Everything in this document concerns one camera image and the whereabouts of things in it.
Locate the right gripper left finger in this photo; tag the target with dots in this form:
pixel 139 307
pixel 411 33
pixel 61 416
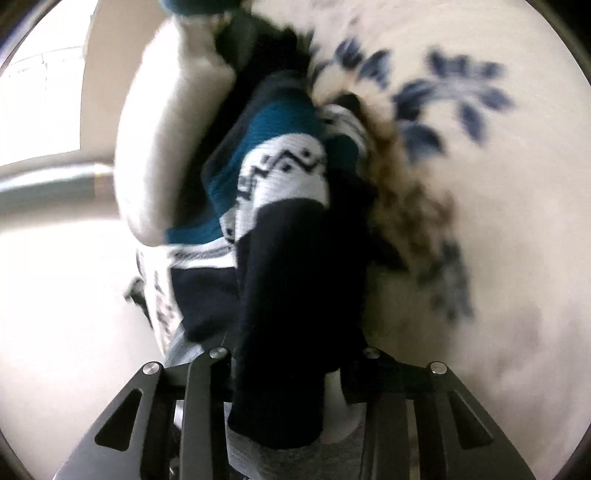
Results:
pixel 164 423

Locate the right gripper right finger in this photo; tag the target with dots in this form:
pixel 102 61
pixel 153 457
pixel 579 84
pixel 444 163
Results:
pixel 425 418

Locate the navy striped knit sweater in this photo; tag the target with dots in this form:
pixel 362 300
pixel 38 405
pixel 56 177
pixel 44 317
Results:
pixel 267 243

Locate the floral bed quilt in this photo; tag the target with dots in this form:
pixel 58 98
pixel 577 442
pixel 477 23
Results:
pixel 485 107

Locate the white pillow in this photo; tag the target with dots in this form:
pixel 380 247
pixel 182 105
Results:
pixel 173 98

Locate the white window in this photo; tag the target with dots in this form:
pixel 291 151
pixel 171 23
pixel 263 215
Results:
pixel 41 87

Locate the dark teal fleece blanket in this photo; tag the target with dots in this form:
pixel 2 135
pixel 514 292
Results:
pixel 199 7

